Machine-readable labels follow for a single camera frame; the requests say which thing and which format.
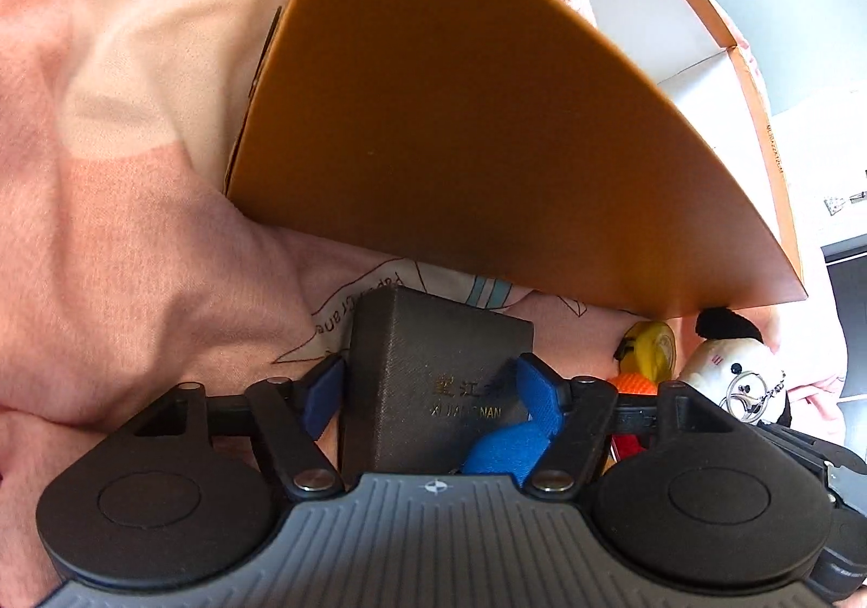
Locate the white plush black hat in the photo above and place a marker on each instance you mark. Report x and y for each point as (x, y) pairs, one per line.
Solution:
(718, 364)

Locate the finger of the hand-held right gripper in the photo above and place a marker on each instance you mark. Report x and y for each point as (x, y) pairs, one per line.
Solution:
(806, 442)

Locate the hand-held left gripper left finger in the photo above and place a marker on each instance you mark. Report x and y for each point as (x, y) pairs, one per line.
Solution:
(325, 394)

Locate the orange cardboard box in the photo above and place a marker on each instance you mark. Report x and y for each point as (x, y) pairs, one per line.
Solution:
(440, 107)

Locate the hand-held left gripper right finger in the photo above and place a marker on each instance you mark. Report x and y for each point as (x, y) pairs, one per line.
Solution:
(542, 391)

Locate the pink printed blanket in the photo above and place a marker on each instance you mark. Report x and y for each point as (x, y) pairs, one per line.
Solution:
(135, 174)

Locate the dark grey textured box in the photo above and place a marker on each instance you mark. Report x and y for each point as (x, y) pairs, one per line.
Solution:
(420, 354)

